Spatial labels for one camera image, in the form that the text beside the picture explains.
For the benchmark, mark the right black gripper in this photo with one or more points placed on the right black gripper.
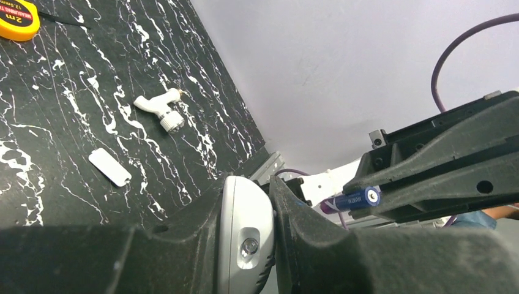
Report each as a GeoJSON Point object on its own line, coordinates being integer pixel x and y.
{"type": "Point", "coordinates": [462, 160]}

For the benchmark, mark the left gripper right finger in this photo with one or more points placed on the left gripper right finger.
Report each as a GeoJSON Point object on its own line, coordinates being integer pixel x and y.
{"type": "Point", "coordinates": [314, 255]}

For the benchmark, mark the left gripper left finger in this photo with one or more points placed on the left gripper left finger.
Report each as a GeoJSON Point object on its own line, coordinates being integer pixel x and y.
{"type": "Point", "coordinates": [176, 256]}

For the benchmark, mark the white remote control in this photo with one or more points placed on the white remote control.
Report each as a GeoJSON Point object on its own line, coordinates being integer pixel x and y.
{"type": "Point", "coordinates": [246, 242]}

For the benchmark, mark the white battery cover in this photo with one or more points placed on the white battery cover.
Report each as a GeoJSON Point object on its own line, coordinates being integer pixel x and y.
{"type": "Point", "coordinates": [110, 167]}

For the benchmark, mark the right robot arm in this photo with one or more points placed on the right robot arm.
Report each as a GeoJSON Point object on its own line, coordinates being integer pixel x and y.
{"type": "Point", "coordinates": [324, 186]}

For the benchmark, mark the white plastic faucet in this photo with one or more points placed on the white plastic faucet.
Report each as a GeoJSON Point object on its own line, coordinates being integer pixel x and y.
{"type": "Point", "coordinates": [169, 119]}

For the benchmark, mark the yellow tape measure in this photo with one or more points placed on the yellow tape measure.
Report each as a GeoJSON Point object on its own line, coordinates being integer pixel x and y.
{"type": "Point", "coordinates": [21, 20]}

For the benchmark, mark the aluminium frame rail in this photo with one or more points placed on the aluminium frame rail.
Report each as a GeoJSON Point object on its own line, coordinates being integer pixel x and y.
{"type": "Point", "coordinates": [273, 164]}

